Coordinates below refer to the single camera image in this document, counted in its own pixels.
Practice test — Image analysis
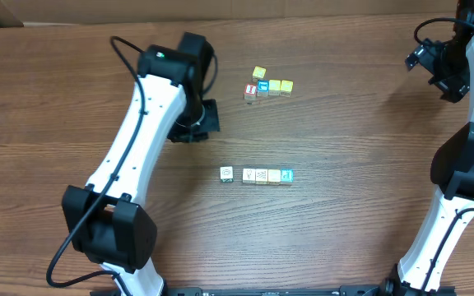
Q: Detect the white block green pattern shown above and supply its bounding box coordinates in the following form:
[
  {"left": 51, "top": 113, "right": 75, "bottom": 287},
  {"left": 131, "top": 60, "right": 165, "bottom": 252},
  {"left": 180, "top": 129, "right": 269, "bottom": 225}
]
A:
[{"left": 220, "top": 166, "right": 234, "bottom": 183}]

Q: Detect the white block red base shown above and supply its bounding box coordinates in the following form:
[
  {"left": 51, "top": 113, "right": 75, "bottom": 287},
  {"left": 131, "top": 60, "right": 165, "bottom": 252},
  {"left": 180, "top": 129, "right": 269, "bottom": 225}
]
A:
[{"left": 242, "top": 168, "right": 256, "bottom": 184}]

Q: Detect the white block wavy pattern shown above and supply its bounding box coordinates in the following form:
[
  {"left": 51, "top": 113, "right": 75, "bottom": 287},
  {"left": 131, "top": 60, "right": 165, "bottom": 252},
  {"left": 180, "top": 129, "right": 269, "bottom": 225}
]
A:
[{"left": 255, "top": 169, "right": 268, "bottom": 185}]

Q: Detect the blue letter block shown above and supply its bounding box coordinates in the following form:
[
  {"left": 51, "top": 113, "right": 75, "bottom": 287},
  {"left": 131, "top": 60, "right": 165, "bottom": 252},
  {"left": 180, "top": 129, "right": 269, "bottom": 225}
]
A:
[
  {"left": 280, "top": 169, "right": 294, "bottom": 185},
  {"left": 257, "top": 81, "right": 269, "bottom": 97}
]

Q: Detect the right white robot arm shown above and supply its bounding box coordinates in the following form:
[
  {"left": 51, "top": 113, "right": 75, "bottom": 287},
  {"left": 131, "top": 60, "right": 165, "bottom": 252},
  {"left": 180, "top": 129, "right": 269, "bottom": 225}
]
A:
[{"left": 369, "top": 1, "right": 474, "bottom": 295}]

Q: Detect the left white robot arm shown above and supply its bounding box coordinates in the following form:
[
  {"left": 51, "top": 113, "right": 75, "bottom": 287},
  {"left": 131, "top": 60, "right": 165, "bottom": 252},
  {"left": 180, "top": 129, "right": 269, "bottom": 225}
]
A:
[{"left": 46, "top": 32, "right": 220, "bottom": 295}]

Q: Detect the red letter block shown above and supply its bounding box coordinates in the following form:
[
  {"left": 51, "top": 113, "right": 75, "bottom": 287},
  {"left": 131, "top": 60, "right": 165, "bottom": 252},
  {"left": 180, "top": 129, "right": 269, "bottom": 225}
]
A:
[{"left": 244, "top": 84, "right": 257, "bottom": 101}]

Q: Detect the yellow block top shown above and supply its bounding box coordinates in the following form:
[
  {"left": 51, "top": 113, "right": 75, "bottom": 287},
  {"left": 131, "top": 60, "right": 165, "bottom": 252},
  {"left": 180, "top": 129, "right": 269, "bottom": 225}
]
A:
[{"left": 252, "top": 66, "right": 267, "bottom": 82}]

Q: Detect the yellow block middle row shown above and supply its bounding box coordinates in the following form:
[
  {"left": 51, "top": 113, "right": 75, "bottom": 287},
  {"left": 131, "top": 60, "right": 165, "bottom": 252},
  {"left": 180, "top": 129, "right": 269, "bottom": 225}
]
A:
[{"left": 268, "top": 79, "right": 281, "bottom": 96}]

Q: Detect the yellow block row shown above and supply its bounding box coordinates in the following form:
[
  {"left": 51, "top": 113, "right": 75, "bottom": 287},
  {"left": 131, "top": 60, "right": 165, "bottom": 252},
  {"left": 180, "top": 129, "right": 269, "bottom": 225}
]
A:
[
  {"left": 280, "top": 80, "right": 294, "bottom": 97},
  {"left": 268, "top": 79, "right": 281, "bottom": 96}
]

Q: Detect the yellow block right row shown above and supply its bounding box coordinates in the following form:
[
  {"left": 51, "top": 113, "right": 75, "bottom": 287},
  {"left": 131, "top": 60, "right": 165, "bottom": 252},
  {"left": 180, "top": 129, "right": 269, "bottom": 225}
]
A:
[{"left": 280, "top": 80, "right": 294, "bottom": 97}]

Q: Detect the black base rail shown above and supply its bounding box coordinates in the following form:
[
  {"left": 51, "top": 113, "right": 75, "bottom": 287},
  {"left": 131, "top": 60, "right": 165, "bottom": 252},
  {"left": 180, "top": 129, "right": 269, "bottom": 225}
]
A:
[{"left": 90, "top": 284, "right": 457, "bottom": 296}]

